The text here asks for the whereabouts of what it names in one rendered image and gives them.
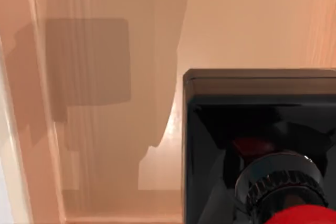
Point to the black and red stamp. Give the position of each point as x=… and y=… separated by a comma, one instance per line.
x=262, y=129

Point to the shallow salmon-coloured box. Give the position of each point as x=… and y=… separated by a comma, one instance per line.
x=236, y=24

